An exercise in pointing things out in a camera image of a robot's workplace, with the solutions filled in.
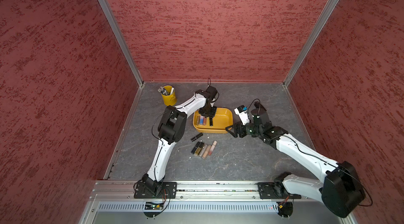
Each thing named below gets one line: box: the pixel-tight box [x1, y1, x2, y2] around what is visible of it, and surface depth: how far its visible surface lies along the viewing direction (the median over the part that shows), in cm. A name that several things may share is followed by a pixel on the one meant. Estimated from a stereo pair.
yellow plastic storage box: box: [192, 107, 234, 135], surface depth 99 cm
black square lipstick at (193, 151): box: [190, 141, 201, 155], surface depth 88 cm
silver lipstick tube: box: [198, 143, 208, 158], surface depth 87 cm
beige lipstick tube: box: [202, 144, 212, 160], surface depth 87 cm
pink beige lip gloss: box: [208, 139, 218, 156], surface depth 89 cm
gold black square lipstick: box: [194, 141, 205, 157], surface depth 87 cm
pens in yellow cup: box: [157, 86, 175, 96], surface depth 96 cm
